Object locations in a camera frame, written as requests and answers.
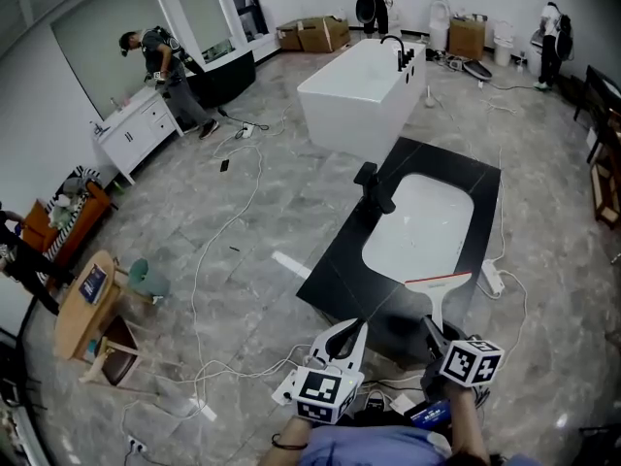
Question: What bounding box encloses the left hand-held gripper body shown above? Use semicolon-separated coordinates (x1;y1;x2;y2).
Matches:
290;354;366;427

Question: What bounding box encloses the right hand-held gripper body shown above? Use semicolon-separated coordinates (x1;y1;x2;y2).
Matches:
419;337;506;405

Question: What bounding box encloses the white squeegee red trim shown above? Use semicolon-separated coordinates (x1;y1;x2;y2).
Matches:
402;269;474;332

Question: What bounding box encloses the person's left forearm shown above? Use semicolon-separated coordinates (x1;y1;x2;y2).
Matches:
256;415;314;466

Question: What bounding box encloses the person's right forearm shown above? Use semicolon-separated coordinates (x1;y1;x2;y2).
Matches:
443;383;491;466

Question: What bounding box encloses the black wristband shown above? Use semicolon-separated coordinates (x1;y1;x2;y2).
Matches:
270;433;310;451

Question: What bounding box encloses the black pouch blue label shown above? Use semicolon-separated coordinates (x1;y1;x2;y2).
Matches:
409;399;452;430

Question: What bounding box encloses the black stone table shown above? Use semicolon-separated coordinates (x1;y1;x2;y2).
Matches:
295;136;503;373

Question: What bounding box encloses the person's light blue shirt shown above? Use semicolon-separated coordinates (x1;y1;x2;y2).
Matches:
295;422;455;466

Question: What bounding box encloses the white sink basin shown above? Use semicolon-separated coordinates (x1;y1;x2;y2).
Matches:
361;172;475;286

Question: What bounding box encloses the black sink faucet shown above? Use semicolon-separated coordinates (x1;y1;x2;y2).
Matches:
352;161;398;216

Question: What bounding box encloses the wooden shelf cart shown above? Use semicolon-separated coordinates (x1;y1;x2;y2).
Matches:
589;109;621;232

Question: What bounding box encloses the teal stool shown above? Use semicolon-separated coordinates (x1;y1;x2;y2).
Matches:
126;257;172;301

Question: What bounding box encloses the wooden chair brown seat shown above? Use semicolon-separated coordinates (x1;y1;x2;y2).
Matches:
79;314;164;398

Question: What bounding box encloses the white bathtub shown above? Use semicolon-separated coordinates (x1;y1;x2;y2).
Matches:
296;38;428;153

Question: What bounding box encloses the blue book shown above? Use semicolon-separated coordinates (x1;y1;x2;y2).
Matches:
77;262;109;306

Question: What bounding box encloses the round wooden side table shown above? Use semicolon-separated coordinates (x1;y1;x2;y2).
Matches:
52;249;120;362

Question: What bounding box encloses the black oval lid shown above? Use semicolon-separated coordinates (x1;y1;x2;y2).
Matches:
462;58;494;82

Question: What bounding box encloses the orange sofa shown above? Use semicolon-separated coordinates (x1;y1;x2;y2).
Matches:
21;181;114;267

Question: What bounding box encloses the striped cloth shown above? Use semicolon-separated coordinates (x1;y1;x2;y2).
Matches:
43;165;103;266

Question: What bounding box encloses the white vanity cabinet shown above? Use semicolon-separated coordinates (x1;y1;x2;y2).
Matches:
90;87;184;186

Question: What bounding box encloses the black glass counter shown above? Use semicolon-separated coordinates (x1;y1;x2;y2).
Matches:
186;36;257;111

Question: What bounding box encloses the black bathtub faucet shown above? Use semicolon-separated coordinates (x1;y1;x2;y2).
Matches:
379;34;416;73

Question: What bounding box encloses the black desk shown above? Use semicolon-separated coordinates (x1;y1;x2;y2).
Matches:
573;64;621;164

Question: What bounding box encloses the white toilet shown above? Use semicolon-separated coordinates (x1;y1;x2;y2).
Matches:
493;20;515;67
428;0;453;51

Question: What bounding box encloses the tall cardboard box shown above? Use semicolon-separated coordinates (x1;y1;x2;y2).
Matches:
448;16;488;61

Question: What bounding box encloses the large open cardboard box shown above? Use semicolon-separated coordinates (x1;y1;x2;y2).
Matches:
296;15;351;54

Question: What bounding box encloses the white power cable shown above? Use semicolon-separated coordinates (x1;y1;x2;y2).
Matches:
474;269;530;368

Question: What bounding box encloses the long white floor cable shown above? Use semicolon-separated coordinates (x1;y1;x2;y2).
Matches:
186;143;266;407

